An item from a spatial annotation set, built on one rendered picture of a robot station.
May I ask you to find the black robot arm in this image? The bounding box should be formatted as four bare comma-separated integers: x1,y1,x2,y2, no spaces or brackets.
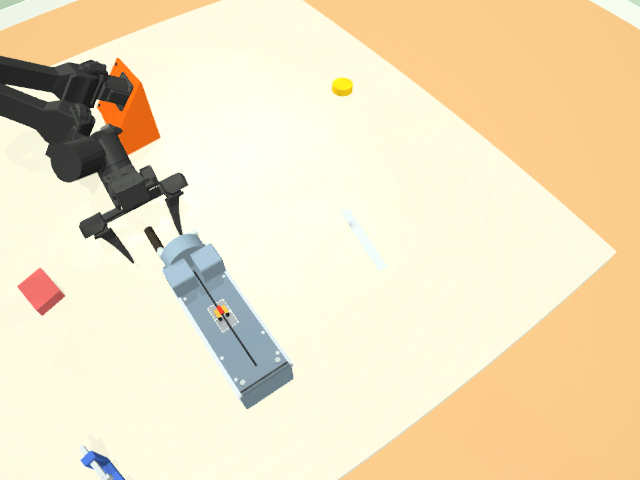
0,55,160,210

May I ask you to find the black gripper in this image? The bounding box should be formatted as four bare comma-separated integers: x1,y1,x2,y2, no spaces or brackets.
79,158,189,263

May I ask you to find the yellow short cylinder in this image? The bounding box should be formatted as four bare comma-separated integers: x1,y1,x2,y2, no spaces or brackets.
333,78,353,96

